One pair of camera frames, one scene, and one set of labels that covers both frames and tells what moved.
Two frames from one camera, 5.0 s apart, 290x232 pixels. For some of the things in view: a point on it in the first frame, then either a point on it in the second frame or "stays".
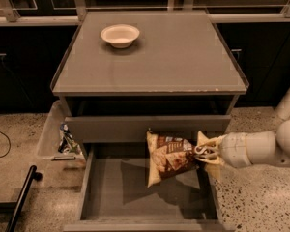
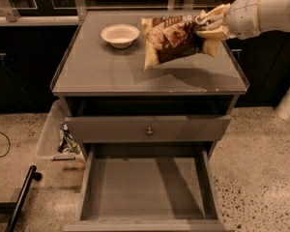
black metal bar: (33, 174) stays
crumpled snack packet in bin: (68, 144) stays
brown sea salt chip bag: (168, 157) → (168, 38)
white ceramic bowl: (120, 36) stays
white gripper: (234, 149) → (243, 15)
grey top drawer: (134, 129) stays
